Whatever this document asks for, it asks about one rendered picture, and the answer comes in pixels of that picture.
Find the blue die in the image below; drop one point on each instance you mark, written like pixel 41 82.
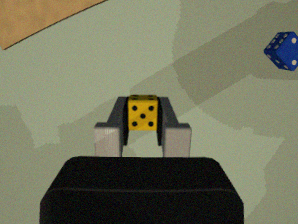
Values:
pixel 283 50

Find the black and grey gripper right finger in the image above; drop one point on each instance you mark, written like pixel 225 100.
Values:
pixel 177 136

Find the tan mat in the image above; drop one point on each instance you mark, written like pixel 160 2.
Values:
pixel 20 19

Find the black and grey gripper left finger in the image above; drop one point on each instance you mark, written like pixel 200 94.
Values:
pixel 107 135

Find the yellow die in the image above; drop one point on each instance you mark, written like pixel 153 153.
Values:
pixel 142 112

